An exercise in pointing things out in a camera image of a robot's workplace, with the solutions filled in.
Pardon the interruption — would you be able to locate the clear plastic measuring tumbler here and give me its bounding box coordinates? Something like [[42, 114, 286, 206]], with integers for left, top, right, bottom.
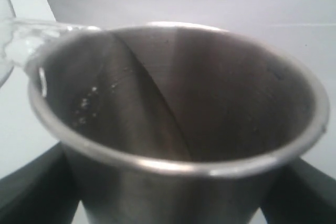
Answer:
[[1, 0, 16, 87]]

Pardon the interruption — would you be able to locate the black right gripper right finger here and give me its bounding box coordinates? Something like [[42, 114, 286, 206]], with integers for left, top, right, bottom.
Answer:
[[261, 159, 335, 224]]

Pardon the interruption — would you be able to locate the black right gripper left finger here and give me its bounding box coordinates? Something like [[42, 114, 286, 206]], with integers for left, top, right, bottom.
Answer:
[[1, 144, 79, 224]]

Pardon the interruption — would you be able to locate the stainless steel cup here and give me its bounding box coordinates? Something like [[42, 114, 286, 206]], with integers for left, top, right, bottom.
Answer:
[[28, 22, 330, 223]]

